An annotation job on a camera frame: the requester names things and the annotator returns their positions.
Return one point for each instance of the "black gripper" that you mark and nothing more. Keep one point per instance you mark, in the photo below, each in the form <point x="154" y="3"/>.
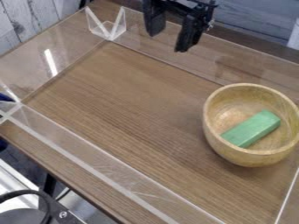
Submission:
<point x="196" y="12"/>

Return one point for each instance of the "green rectangular block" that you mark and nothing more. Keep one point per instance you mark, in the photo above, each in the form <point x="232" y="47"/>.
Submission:
<point x="252" y="129"/>

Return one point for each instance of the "brown wooden bowl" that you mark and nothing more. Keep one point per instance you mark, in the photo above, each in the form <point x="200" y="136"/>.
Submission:
<point x="232" y="104"/>

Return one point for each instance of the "blue object at left edge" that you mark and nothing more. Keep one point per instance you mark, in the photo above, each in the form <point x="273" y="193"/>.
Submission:
<point x="5" y="98"/>

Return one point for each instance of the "black table leg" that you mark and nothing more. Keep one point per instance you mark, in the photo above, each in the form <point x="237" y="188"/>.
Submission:
<point x="49" y="185"/>

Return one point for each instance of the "clear acrylic barrier wall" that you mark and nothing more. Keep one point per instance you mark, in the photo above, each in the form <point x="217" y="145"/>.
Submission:
<point x="106" y="115"/>

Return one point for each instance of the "black metal base plate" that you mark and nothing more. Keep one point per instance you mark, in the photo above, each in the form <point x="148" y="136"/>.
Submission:
<point x="50" y="213"/>

